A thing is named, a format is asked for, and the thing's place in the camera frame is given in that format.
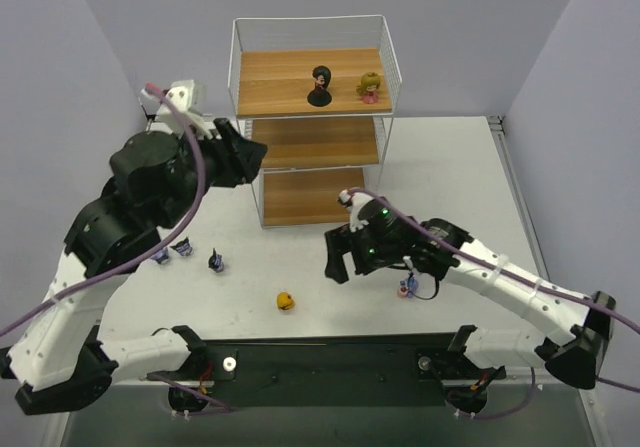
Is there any yellow haired doll toy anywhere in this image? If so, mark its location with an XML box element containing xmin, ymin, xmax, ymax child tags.
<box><xmin>276</xmin><ymin>292</ymin><xmax>296</xmax><ymax>311</ymax></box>

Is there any black haired doll toy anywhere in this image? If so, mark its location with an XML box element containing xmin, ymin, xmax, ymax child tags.
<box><xmin>307</xmin><ymin>65</ymin><xmax>332</xmax><ymax>107</ymax></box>

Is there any blonde pink dress doll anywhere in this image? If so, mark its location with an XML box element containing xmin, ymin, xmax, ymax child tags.
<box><xmin>356</xmin><ymin>72</ymin><xmax>381</xmax><ymax>104</ymax></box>

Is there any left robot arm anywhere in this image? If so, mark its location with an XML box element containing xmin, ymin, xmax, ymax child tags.
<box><xmin>1</xmin><ymin>118</ymin><xmax>268</xmax><ymax>416</ymax></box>

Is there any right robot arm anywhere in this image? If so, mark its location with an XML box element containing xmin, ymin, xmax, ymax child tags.
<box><xmin>324</xmin><ymin>201</ymin><xmax>616</xmax><ymax>390</ymax></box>

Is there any small purple bunny toy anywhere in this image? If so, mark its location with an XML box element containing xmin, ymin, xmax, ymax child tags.
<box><xmin>397</xmin><ymin>275</ymin><xmax>419</xmax><ymax>298</ymax></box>

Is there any purple cat toy middle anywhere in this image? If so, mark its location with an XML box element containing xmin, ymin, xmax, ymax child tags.
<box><xmin>170</xmin><ymin>236</ymin><xmax>194</xmax><ymax>257</ymax></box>

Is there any purple black cat toy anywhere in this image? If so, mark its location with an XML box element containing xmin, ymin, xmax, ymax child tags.
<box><xmin>207</xmin><ymin>248</ymin><xmax>225</xmax><ymax>273</ymax></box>

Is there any purple cat toy far left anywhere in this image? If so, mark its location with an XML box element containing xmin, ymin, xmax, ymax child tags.
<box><xmin>150</xmin><ymin>247</ymin><xmax>170</xmax><ymax>265</ymax></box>

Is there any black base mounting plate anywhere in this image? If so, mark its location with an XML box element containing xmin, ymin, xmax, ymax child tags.
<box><xmin>162</xmin><ymin>333</ymin><xmax>506</xmax><ymax>416</ymax></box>

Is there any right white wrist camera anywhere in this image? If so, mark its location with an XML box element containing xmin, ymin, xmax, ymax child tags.
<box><xmin>338</xmin><ymin>189</ymin><xmax>384</xmax><ymax>233</ymax></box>

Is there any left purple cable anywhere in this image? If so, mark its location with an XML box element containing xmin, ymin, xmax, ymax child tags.
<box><xmin>0</xmin><ymin>84</ymin><xmax>234</xmax><ymax>416</ymax></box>

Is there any purple cable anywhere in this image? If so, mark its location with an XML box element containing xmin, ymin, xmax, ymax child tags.
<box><xmin>0</xmin><ymin>84</ymin><xmax>234</xmax><ymax>416</ymax></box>
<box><xmin>349</xmin><ymin>186</ymin><xmax>640</xmax><ymax>421</ymax></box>

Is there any white wire wooden shelf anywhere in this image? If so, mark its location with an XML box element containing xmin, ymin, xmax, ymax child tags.
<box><xmin>227</xmin><ymin>15</ymin><xmax>402</xmax><ymax>228</ymax></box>

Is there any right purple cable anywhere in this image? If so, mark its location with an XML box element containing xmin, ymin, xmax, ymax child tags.
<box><xmin>349</xmin><ymin>186</ymin><xmax>640</xmax><ymax>421</ymax></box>

